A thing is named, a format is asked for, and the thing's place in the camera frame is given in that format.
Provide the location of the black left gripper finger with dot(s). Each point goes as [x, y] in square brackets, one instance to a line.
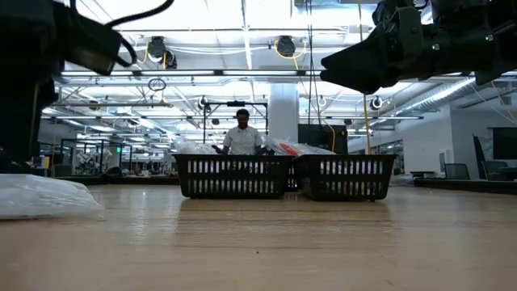
[18, 145]

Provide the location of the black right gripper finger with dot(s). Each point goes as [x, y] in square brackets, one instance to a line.
[363, 64]

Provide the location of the clear vanity pack bag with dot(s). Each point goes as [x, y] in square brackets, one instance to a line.
[194, 148]
[40, 198]

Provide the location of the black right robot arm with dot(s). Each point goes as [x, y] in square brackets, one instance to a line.
[472, 40]

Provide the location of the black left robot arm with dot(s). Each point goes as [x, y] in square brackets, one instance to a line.
[24, 32]

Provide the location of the black background monitor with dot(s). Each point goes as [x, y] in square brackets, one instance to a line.
[323, 137]

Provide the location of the white building pillar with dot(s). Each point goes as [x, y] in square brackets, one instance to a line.
[282, 117]

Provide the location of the black plastic mesh basket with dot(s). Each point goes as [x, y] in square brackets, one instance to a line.
[232, 178]
[347, 178]

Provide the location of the grey mesh chair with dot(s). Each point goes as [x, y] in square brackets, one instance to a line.
[457, 171]

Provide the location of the person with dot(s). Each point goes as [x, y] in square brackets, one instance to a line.
[242, 139]

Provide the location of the black low table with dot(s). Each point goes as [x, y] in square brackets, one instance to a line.
[464, 185]

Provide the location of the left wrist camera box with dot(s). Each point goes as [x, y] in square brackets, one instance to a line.
[93, 44]

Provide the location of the black background rig frame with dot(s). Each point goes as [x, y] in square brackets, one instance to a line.
[236, 104]

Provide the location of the black wall monitor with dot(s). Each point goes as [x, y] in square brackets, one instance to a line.
[505, 143]

